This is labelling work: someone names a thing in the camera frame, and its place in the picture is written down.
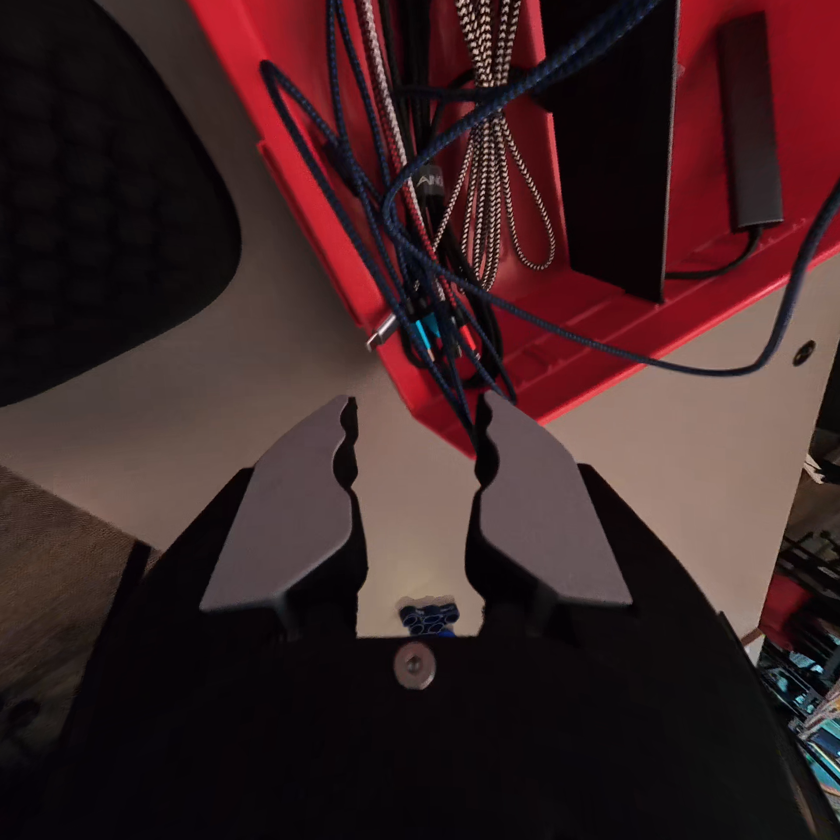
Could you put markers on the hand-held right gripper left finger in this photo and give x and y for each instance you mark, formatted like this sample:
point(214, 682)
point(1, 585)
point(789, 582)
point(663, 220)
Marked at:
point(282, 525)

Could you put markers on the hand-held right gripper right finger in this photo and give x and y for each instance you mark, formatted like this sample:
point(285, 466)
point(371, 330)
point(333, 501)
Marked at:
point(551, 525)

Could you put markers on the black slab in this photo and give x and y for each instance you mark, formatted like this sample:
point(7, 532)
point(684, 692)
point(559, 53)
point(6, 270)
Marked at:
point(610, 164)

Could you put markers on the red plastic bin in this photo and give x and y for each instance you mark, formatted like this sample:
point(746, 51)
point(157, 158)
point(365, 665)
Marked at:
point(695, 164)

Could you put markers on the dark grey usb hub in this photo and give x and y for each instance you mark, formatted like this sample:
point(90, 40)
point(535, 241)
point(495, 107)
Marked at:
point(751, 131)

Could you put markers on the blue perforated toy beam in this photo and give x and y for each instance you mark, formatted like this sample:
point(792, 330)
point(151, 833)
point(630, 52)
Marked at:
point(426, 617)

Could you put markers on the black mesh chair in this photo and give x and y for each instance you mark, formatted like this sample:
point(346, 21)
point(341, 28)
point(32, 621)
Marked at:
point(98, 197)

